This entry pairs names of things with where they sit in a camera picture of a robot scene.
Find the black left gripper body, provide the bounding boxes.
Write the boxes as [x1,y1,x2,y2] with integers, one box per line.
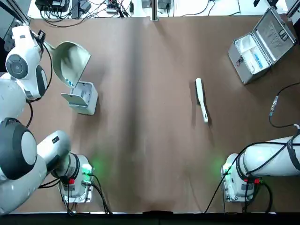
[35,30,46,45]

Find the black right base cable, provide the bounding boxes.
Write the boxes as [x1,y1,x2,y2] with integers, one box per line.
[203,174,274,214]

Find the white hand brush dark bristles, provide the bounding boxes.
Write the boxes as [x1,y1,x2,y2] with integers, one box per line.
[195,77,209,124]

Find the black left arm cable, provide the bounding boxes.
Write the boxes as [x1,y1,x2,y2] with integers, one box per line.
[25,43,53,128]

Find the black network switch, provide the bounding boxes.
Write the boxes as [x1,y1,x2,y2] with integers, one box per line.
[35,0,70,12]

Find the white trash can with lid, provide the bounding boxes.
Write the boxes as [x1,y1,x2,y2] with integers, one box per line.
[60,81,98,116]

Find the pale green plastic dustpan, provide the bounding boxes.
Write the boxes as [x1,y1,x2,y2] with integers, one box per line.
[43,41,92,89]

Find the black base cable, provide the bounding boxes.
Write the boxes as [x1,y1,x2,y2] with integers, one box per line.
[203,174,274,214]
[89,173,113,214]

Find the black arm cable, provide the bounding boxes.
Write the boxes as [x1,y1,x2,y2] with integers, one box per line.
[269,82,300,129]
[25,43,53,128]

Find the grey power strip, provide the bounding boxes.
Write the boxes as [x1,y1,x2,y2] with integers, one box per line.
[106,0,123,14]

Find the black power adapter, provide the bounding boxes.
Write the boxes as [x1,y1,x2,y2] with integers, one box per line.
[71,0,92,19]

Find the black left base cable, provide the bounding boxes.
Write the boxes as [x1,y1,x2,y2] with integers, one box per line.
[89,173,113,214]

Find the aluminium frame post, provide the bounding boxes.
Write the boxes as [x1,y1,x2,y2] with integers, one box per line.
[287,0,300,18]
[0,4,31,27]
[150,0,160,22]

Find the open aluminium case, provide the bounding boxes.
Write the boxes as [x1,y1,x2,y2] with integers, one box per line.
[227,6,297,85]

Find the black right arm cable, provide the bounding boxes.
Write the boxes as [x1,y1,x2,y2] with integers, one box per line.
[269,82,300,129]

